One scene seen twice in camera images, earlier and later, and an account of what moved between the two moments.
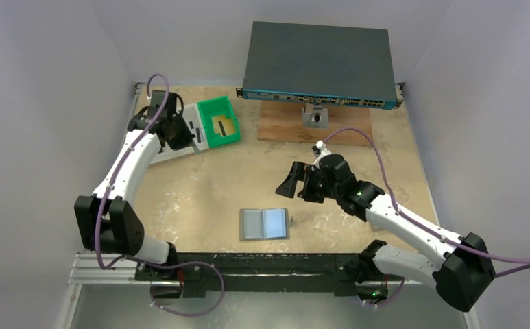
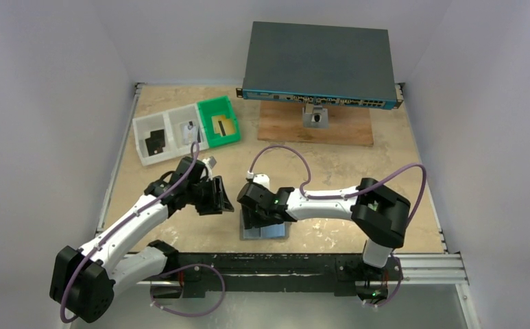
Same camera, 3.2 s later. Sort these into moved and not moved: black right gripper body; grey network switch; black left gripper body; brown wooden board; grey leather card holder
Moved: black left gripper body; black right gripper body
Not moved: brown wooden board; grey leather card holder; grey network switch
